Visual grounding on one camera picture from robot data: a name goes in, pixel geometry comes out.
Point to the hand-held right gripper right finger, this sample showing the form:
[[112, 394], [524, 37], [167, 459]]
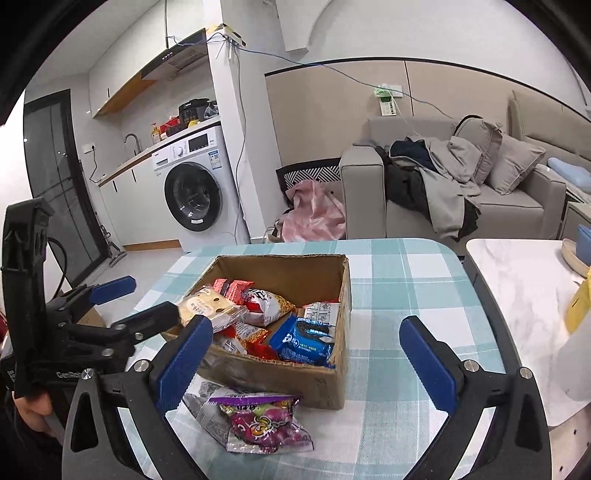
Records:
[[429, 369]]

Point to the person's left forearm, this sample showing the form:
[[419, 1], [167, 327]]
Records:
[[23, 457]]

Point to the white washing machine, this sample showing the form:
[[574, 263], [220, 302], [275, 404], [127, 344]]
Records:
[[194, 198]]

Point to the grey cushion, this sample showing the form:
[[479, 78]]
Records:
[[480, 138], [517, 161]]

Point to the person's left hand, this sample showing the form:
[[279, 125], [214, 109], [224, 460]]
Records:
[[32, 410]]

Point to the yellow bottle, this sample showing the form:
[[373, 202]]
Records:
[[155, 134]]

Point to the red snack packet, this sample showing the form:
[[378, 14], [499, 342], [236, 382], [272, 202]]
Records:
[[240, 290], [258, 350], [221, 287]]

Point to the silver white snack packet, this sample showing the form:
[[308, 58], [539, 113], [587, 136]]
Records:
[[198, 392]]

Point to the grey floor mop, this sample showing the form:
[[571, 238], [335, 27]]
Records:
[[117, 256]]

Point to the white marble side table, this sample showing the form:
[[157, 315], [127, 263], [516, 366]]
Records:
[[517, 286]]

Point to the white instruction-print noodle packet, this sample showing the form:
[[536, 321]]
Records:
[[323, 314]]

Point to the white kitchen counter cabinet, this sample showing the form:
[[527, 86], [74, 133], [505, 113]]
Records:
[[134, 207]]

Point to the white wall control panel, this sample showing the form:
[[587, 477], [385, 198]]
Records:
[[388, 107]]

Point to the red box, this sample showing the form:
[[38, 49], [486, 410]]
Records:
[[171, 128]]

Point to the cardboard box on floor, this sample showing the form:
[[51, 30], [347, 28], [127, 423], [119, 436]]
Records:
[[90, 318]]

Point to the blue cookie packet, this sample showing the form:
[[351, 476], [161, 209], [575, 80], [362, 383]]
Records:
[[300, 341]]

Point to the purple candy packet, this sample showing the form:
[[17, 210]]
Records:
[[263, 424]]

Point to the white upper kitchen cabinet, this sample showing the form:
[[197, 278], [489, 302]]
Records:
[[115, 87]]

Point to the black range hood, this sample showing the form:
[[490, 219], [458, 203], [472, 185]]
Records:
[[180, 53]]

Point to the teal checked tablecloth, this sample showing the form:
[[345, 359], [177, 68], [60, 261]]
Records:
[[392, 286]]

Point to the white router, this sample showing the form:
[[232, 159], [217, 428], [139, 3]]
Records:
[[231, 34]]

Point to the yellow cheese cracker packet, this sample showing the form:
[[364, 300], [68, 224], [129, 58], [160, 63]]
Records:
[[207, 307]]

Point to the pink bag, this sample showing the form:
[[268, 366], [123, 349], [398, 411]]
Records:
[[314, 212]]

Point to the dark glass door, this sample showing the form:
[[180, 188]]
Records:
[[60, 184]]

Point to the black white patterned basket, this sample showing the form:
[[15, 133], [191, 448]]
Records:
[[314, 173]]

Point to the orange noodle snack packet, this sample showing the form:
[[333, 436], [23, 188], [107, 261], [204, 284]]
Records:
[[272, 307]]

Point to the brown cardboard box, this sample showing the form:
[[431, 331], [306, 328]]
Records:
[[277, 374]]

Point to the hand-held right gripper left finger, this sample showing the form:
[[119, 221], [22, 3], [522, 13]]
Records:
[[184, 364]]

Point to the black cooker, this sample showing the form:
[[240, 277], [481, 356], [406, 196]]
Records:
[[194, 113]]

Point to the yellow box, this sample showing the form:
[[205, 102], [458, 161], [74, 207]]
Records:
[[579, 304]]

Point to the grey sofa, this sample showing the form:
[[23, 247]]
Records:
[[364, 198]]

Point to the green wall item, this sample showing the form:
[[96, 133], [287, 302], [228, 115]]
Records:
[[383, 93]]

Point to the dark clothes pile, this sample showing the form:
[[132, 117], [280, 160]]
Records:
[[406, 184]]

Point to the grey jacket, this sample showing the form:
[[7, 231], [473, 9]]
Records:
[[448, 203]]

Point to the metal faucet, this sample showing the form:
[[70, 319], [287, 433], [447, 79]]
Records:
[[139, 145]]

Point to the light blue pillow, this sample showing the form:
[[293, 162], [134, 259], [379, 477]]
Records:
[[568, 170]]

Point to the blue container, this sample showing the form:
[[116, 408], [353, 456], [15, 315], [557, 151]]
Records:
[[584, 244]]

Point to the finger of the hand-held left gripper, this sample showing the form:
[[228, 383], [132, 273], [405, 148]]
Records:
[[113, 290], [152, 321]]

